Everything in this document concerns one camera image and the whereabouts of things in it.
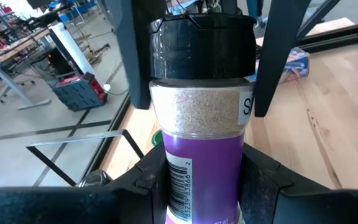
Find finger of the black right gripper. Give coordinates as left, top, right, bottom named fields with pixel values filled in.
left=253, top=0, right=312, bottom=118
left=113, top=0, right=167, bottom=110

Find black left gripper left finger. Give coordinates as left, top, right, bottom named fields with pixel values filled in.
left=0, top=141, right=169, bottom=224

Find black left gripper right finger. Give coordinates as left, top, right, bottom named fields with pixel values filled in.
left=239, top=143, right=358, bottom=224

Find purple-label black-lid spice jar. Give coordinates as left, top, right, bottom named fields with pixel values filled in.
left=149, top=14, right=257, bottom=224

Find green-lid spice jar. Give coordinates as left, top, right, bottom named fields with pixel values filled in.
left=151, top=129, right=165, bottom=147

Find blue plastic wrap box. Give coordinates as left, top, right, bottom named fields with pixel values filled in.
left=247, top=46, right=311, bottom=85

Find person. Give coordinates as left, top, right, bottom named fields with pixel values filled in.
left=246, top=0, right=267, bottom=29

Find white floor stand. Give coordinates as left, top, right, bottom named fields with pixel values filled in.
left=48, top=21, right=111, bottom=93

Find dark blue red tool case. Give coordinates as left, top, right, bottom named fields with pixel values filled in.
left=50, top=72, right=108, bottom=112

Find wooden desk grey legs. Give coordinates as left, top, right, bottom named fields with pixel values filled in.
left=0, top=27, right=52, bottom=110

